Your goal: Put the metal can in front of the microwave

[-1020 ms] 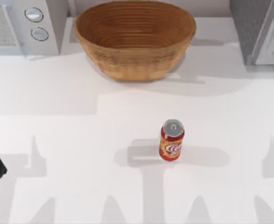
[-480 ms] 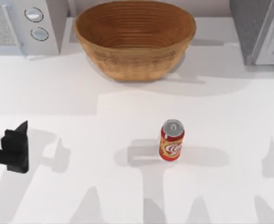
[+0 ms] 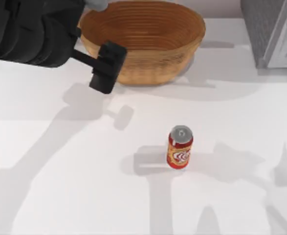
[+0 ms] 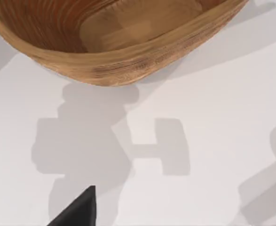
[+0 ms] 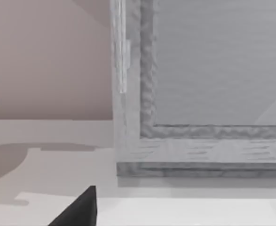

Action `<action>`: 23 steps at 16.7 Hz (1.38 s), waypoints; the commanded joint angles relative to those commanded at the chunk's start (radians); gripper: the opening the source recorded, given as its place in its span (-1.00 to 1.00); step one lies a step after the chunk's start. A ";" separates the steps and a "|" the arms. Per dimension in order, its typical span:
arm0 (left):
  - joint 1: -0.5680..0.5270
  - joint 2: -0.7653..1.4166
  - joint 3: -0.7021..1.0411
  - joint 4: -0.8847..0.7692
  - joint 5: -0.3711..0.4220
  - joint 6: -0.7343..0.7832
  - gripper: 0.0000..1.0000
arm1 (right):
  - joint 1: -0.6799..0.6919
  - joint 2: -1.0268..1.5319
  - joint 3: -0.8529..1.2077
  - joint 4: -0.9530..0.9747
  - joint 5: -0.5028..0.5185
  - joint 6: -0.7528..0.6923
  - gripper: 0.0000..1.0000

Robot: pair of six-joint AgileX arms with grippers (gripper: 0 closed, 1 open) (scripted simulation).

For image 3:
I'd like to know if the pale grey rounded box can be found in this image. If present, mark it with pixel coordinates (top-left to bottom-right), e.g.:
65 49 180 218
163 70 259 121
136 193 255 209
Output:
84 0 109 12

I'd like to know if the brown woven basket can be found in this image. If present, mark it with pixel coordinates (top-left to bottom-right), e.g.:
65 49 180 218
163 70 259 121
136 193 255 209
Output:
78 0 207 87

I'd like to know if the red and yellow can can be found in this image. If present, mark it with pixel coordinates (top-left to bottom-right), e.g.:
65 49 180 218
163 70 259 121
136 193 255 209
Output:
166 125 194 170

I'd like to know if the grey cabinet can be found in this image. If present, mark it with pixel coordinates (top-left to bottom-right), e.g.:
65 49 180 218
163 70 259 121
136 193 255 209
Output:
240 0 287 70

